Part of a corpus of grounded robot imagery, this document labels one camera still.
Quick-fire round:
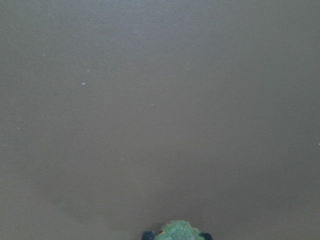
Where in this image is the red strawberry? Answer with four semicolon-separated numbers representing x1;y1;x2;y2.
156;220;201;240

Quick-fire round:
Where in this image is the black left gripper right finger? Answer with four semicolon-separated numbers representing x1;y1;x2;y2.
199;232;213;240

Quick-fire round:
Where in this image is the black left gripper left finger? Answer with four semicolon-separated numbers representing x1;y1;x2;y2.
141;230;160;240

